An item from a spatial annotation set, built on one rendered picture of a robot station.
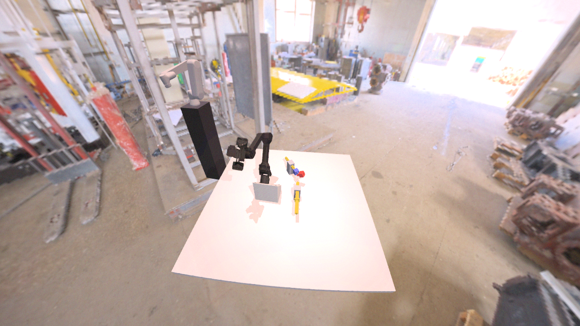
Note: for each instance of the yellow octagonal shaft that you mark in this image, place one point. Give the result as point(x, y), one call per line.
point(297, 191)

